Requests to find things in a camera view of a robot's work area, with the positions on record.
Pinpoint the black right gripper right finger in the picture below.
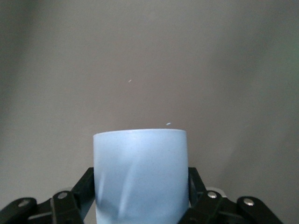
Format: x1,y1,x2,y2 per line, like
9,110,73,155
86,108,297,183
179,167,288,224

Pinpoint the light blue cup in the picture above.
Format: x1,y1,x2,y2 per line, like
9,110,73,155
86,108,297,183
93,129,190,224

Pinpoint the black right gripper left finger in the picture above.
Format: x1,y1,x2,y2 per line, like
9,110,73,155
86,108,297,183
0,167,95,224

